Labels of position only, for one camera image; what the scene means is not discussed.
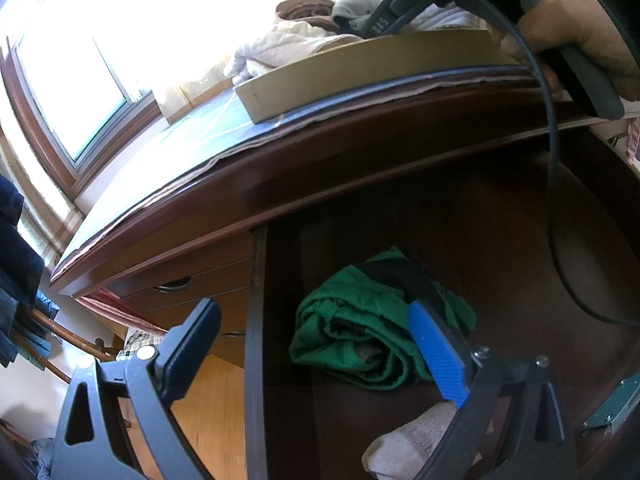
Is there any blue denim clothing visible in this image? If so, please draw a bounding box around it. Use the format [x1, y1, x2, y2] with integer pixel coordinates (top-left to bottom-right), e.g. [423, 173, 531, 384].
[29, 437, 57, 480]

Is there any wooden side drawer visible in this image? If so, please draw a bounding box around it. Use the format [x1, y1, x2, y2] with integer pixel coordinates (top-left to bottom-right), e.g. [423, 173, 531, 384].
[150, 290, 251, 367]
[107, 247, 253, 311]

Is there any beige rimmed tray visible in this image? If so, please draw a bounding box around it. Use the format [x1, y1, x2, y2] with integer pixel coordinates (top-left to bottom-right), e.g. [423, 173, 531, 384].
[234, 29, 521, 125]

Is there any person's right hand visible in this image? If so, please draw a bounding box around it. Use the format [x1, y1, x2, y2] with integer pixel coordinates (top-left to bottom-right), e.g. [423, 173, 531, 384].
[487, 0, 640, 106]

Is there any brown wooden desk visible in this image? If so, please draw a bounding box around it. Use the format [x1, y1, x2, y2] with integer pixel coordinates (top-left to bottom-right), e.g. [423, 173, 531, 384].
[50, 72, 640, 376]

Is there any cream dotted underwear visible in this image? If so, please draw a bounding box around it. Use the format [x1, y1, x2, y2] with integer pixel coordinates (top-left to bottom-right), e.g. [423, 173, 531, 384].
[223, 21, 361, 87]

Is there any beige ribbed sock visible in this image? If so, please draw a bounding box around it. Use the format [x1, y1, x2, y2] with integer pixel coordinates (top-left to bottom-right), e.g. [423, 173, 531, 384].
[361, 402, 483, 480]

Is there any black cable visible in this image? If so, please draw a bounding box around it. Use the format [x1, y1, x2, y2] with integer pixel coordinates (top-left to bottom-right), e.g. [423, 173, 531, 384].
[440, 0, 640, 326]

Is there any pale pink garment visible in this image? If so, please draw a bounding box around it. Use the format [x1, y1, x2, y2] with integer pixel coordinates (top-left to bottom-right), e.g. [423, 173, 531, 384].
[275, 0, 342, 32]

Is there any metal drawer bracket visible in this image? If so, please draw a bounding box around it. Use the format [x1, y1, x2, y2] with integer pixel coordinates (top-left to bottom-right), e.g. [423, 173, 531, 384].
[582, 377, 640, 431]

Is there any narrow cream patterned curtain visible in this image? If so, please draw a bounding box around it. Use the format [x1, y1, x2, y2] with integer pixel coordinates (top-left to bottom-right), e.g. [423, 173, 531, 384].
[0, 125, 83, 266]

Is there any grey underwear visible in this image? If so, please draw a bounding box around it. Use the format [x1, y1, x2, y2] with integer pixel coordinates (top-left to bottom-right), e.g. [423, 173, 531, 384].
[331, 0, 393, 32]

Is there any brown wooden drawer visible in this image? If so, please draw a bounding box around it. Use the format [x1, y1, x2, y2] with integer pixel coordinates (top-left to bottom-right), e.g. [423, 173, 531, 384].
[242, 130, 640, 480]

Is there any green underwear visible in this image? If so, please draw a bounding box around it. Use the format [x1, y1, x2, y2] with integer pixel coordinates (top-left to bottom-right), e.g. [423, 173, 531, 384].
[289, 246, 478, 390]

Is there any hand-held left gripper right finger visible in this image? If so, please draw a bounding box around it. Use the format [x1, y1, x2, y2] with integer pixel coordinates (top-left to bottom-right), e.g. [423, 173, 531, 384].
[407, 300, 571, 480]

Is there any brown framed window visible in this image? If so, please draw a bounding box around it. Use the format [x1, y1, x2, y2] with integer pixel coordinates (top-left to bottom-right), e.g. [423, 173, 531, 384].
[0, 0, 168, 181]

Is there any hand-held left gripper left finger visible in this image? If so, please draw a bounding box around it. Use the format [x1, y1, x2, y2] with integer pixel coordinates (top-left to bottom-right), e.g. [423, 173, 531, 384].
[50, 297, 223, 480]

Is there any wooden coat rack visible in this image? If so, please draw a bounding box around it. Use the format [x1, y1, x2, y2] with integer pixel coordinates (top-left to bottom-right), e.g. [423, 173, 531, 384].
[20, 305, 126, 386]

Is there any dark hanging coat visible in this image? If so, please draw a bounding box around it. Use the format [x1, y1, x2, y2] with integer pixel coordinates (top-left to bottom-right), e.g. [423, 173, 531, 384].
[0, 175, 61, 371]

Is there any checked cloth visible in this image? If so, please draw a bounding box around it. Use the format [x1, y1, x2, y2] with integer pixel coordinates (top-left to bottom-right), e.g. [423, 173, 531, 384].
[117, 327, 168, 361]

